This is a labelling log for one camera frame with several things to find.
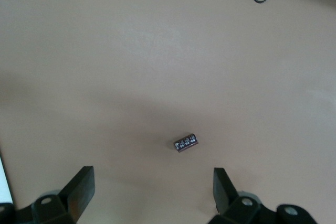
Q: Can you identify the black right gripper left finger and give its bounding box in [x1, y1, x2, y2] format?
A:
[31, 165, 96, 224]

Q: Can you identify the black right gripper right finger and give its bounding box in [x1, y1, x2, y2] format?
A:
[213, 167, 263, 224]

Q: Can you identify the grey drawer cabinet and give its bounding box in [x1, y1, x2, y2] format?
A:
[0, 148, 14, 205]

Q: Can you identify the dark brown cylindrical capacitor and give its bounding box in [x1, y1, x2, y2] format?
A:
[173, 133, 200, 153]

